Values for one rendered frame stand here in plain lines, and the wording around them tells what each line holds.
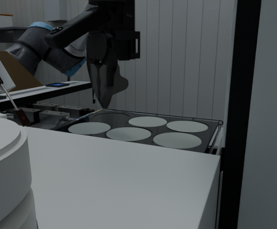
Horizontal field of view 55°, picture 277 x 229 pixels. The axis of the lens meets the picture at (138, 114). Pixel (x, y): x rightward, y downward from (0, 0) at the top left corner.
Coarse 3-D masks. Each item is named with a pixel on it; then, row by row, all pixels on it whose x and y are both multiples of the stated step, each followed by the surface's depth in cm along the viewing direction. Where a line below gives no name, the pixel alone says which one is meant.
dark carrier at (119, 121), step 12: (84, 120) 70; (96, 120) 70; (108, 120) 70; (120, 120) 70; (168, 120) 70; (180, 120) 70; (192, 120) 70; (156, 132) 60; (168, 132) 60; (180, 132) 60; (204, 132) 60; (156, 144) 53; (204, 144) 53
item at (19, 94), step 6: (72, 84) 94; (78, 84) 94; (24, 90) 80; (30, 90) 81; (36, 90) 83; (42, 90) 80; (48, 90) 80; (6, 96) 73; (12, 96) 71; (18, 96) 71; (24, 96) 71
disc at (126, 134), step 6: (108, 132) 60; (114, 132) 60; (120, 132) 60; (126, 132) 60; (132, 132) 60; (138, 132) 60; (144, 132) 60; (150, 132) 60; (114, 138) 56; (120, 138) 56; (126, 138) 56; (132, 138) 56; (138, 138) 56; (144, 138) 56
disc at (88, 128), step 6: (72, 126) 65; (78, 126) 65; (84, 126) 65; (90, 126) 65; (96, 126) 65; (102, 126) 65; (108, 126) 65; (72, 132) 60; (78, 132) 60; (84, 132) 60; (90, 132) 60; (96, 132) 60
